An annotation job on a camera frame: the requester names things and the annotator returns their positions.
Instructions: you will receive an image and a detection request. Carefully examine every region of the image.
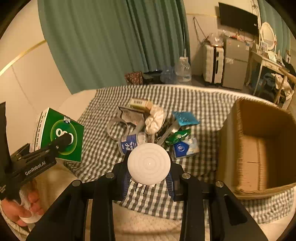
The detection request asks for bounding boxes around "green white box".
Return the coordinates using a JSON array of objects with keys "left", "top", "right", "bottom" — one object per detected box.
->
[{"left": 30, "top": 108, "right": 84, "bottom": 163}]

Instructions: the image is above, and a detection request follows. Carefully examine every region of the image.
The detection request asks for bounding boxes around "blue white tissue pack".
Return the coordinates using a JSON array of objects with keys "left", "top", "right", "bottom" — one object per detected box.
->
[{"left": 173, "top": 138, "right": 200, "bottom": 159}]

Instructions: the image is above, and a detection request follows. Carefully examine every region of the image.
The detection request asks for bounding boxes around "white round ribbed disc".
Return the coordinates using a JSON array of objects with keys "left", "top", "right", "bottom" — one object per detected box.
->
[{"left": 127, "top": 143, "right": 171, "bottom": 186}]

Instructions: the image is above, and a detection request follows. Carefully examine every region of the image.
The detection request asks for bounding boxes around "green snack bag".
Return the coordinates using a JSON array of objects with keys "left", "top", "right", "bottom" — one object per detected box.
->
[{"left": 165, "top": 129, "right": 191, "bottom": 146}]

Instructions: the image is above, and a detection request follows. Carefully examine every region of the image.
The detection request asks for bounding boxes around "blue foil packet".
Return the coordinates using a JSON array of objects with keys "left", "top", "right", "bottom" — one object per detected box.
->
[{"left": 173, "top": 111, "right": 200, "bottom": 126}]

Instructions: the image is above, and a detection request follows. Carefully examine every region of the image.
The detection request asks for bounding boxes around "person's left hand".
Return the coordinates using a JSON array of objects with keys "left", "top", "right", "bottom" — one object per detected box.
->
[{"left": 1, "top": 179, "right": 44, "bottom": 227}]

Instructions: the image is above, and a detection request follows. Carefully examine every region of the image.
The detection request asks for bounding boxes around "checkered green white cloth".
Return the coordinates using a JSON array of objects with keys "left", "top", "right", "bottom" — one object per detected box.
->
[{"left": 63, "top": 85, "right": 294, "bottom": 224}]

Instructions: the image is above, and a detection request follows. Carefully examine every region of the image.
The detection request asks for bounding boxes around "brown cardboard box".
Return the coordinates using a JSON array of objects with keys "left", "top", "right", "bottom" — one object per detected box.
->
[{"left": 216, "top": 98, "right": 295, "bottom": 199}]

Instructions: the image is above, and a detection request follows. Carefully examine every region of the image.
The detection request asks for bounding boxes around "beige small carton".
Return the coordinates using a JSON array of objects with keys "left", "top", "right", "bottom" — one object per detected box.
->
[{"left": 129, "top": 98, "right": 153, "bottom": 113}]

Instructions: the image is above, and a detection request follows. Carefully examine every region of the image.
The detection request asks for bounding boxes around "crumpled white cloth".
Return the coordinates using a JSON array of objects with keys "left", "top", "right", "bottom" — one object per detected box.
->
[{"left": 145, "top": 105, "right": 165, "bottom": 135}]

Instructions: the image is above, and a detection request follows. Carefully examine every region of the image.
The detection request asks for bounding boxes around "brown patterned bag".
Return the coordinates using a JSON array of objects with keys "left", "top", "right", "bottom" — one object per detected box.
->
[{"left": 125, "top": 71, "right": 143, "bottom": 85}]

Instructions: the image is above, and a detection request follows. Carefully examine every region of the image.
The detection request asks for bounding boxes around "green curtain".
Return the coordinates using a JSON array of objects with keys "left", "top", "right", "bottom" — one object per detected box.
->
[
  {"left": 38, "top": 1, "right": 190, "bottom": 93},
  {"left": 258, "top": 0, "right": 290, "bottom": 57}
]

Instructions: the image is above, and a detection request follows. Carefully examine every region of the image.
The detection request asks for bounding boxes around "large clear water bottle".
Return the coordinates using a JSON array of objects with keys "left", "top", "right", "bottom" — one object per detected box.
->
[{"left": 174, "top": 57, "right": 192, "bottom": 85}]

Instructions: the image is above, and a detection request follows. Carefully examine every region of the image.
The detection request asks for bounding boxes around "wooden chair with clothes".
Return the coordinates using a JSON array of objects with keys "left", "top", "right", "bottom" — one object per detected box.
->
[{"left": 259, "top": 69, "right": 295, "bottom": 110}]

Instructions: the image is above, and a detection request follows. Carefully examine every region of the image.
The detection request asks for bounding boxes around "white dressing table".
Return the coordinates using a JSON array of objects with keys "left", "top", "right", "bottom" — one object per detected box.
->
[{"left": 245, "top": 50, "right": 289, "bottom": 95}]

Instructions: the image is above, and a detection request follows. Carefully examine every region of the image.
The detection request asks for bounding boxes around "white suitcase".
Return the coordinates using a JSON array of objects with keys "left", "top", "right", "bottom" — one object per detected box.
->
[{"left": 203, "top": 44, "right": 224, "bottom": 84}]

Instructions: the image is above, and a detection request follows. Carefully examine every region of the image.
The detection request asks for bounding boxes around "grey mini fridge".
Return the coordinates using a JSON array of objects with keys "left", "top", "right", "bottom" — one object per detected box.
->
[{"left": 223, "top": 37, "right": 249, "bottom": 90}]

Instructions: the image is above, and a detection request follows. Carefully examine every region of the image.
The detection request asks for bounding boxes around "white oval mirror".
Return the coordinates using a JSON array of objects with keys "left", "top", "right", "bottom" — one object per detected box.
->
[{"left": 260, "top": 22, "right": 276, "bottom": 51}]

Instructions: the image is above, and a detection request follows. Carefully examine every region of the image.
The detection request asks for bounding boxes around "grey tape ring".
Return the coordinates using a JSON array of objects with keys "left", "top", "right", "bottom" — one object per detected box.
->
[{"left": 106, "top": 116, "right": 130, "bottom": 141}]

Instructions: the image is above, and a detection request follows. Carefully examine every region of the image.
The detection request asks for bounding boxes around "black wall television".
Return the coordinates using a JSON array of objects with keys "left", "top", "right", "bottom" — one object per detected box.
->
[{"left": 218, "top": 3, "right": 259, "bottom": 37}]

